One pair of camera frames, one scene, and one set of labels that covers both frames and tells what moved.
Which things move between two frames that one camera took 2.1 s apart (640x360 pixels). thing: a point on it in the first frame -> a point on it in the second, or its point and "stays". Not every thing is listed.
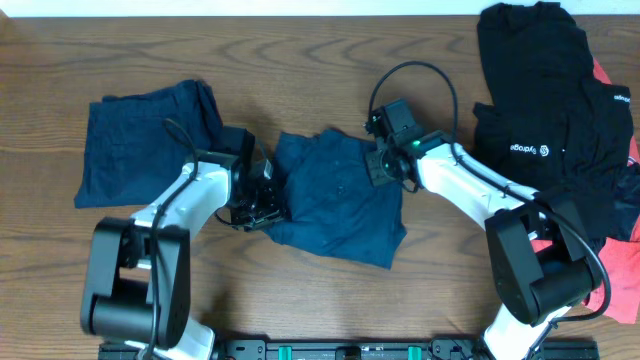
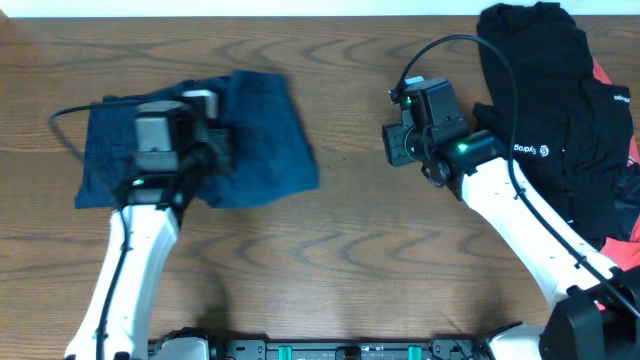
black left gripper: x=275 y=211 -> x=218 y=148
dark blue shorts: x=335 y=204 -> x=270 y=156
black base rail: x=416 y=349 stays
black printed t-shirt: x=554 y=126 stays
